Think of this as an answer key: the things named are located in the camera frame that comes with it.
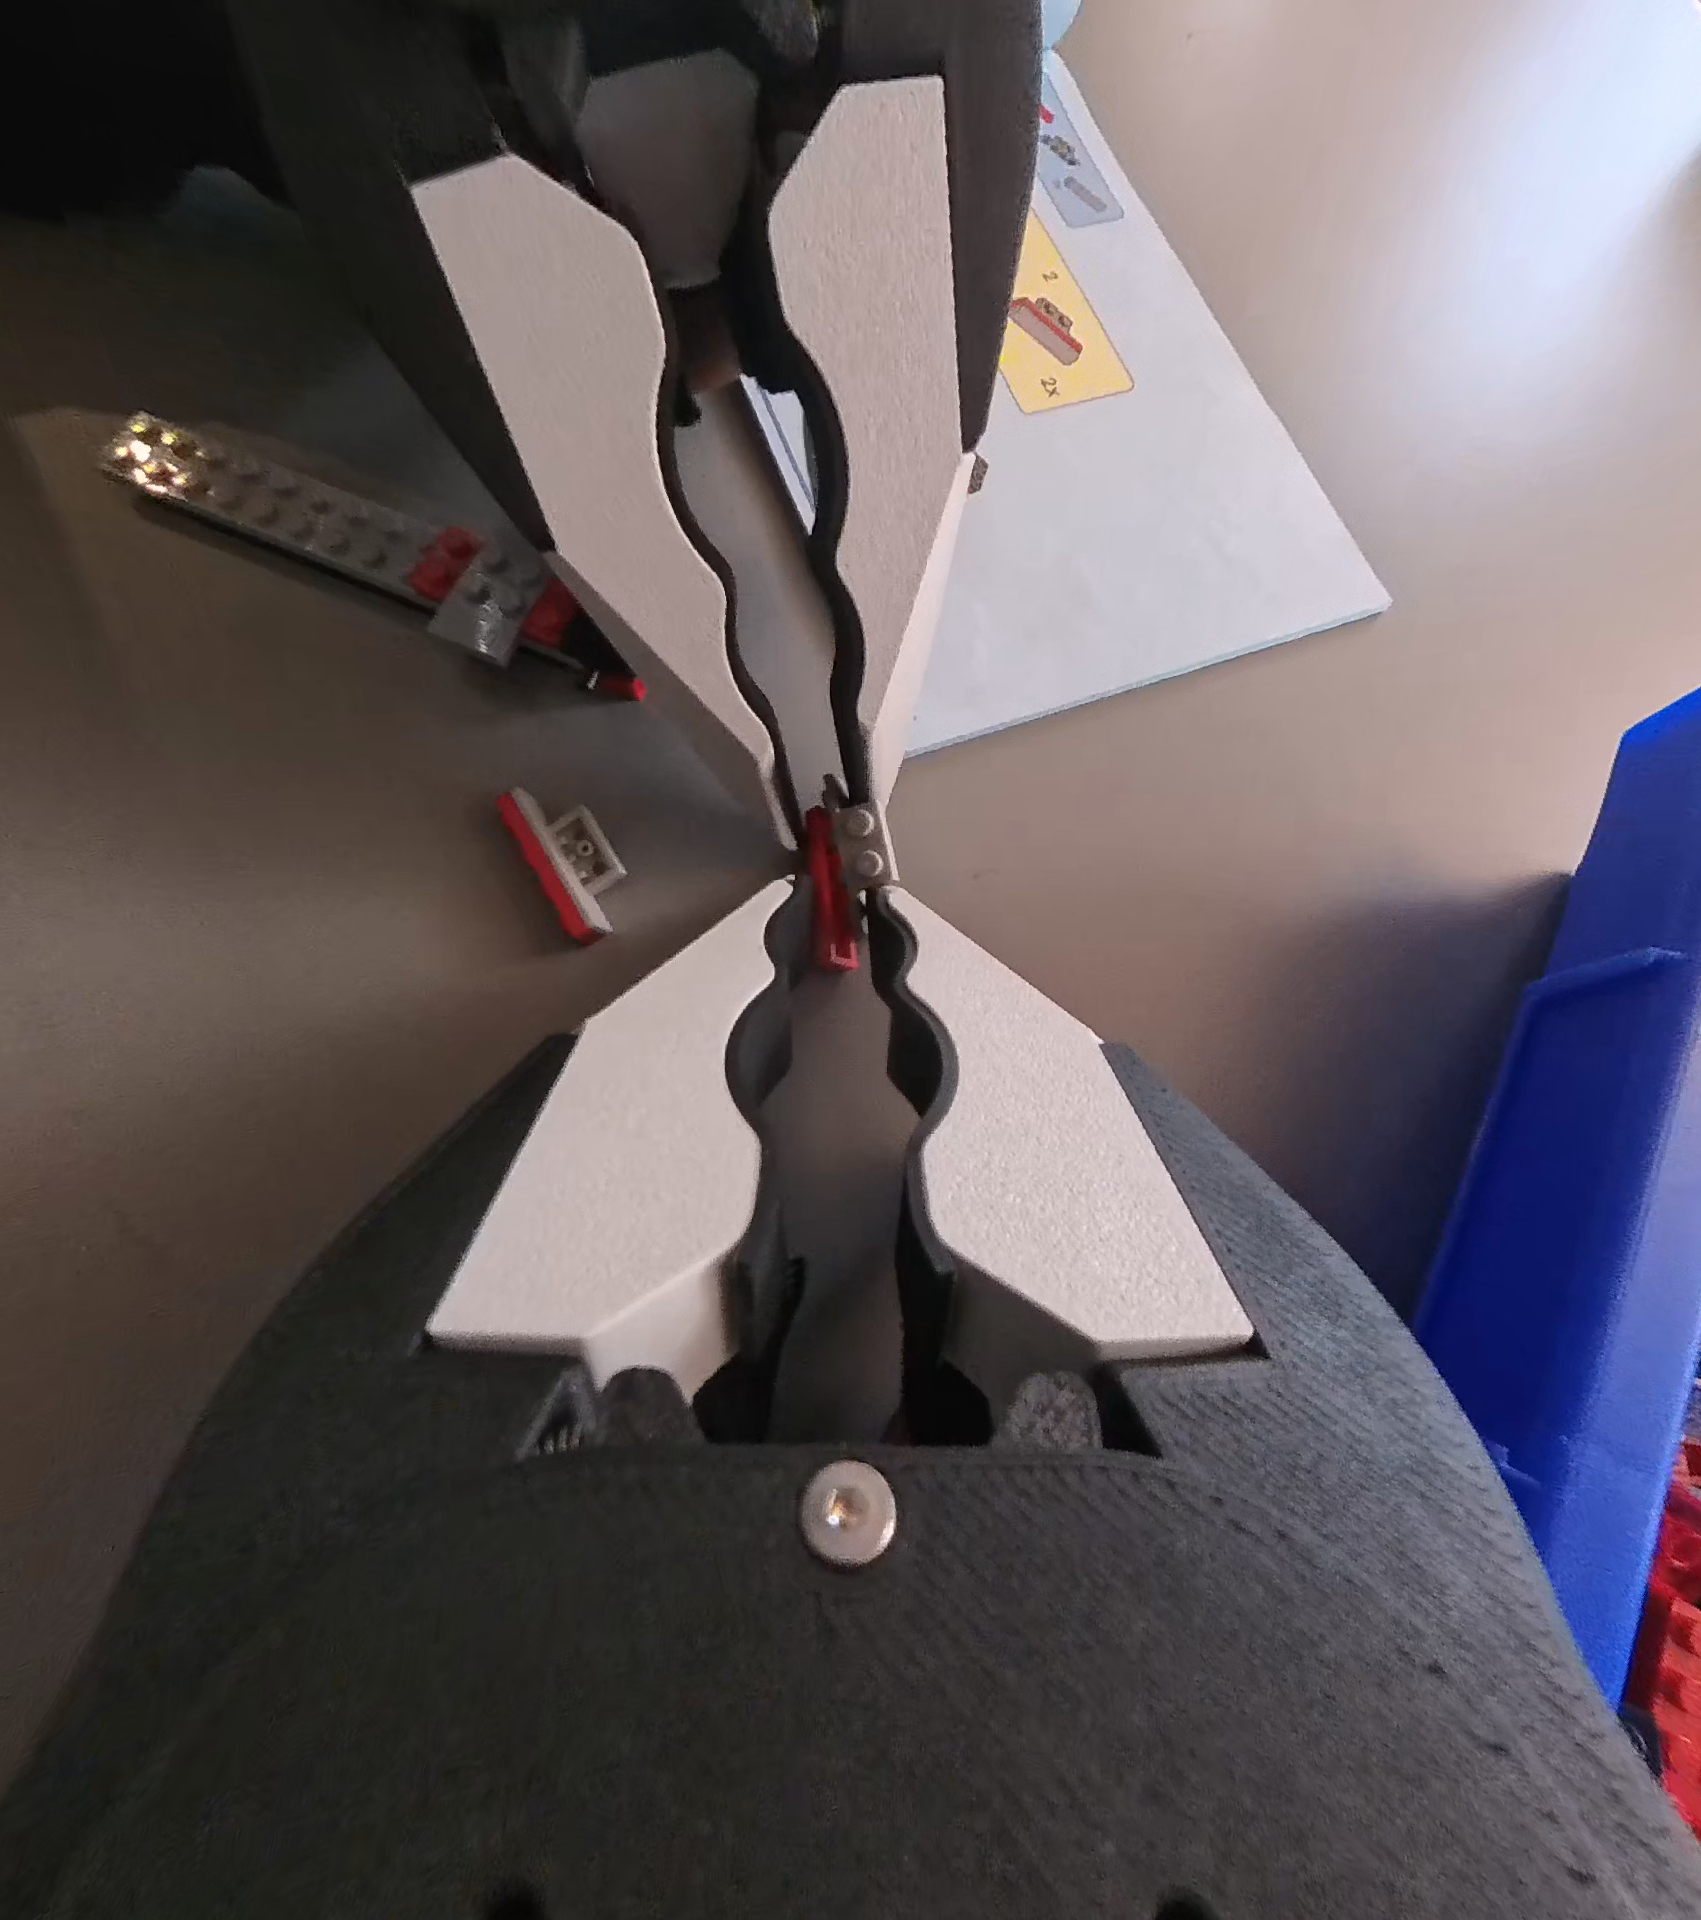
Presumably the pale instruction booklet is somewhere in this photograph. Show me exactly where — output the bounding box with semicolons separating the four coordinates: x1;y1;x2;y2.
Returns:
737;52;1395;756

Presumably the grey toy brick plate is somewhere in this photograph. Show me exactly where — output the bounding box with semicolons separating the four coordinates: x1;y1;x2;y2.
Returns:
549;809;629;901

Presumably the person's left forearm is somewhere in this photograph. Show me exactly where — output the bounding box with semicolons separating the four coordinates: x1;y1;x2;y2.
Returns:
0;0;265;210

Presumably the long grey studded plate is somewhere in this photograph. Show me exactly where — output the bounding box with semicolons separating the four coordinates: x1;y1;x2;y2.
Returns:
99;413;594;670

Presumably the red toy brick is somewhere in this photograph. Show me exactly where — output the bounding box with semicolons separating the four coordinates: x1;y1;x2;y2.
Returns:
494;792;612;943

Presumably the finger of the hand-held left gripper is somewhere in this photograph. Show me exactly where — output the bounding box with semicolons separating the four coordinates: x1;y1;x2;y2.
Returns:
766;75;973;812
405;146;812;852

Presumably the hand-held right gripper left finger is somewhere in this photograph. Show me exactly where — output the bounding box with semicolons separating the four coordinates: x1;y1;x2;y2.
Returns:
424;876;810;1449

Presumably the blue plastic bin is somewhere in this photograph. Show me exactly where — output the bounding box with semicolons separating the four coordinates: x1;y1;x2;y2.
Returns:
1412;631;1701;1711

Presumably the red toy plate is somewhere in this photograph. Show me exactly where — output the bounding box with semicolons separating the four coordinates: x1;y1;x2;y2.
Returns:
796;812;861;977

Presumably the grey desk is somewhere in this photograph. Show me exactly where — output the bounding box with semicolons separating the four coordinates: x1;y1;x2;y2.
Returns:
0;0;1701;1920

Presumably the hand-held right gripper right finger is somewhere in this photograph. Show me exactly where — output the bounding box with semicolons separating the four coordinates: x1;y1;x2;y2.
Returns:
874;889;1259;1449

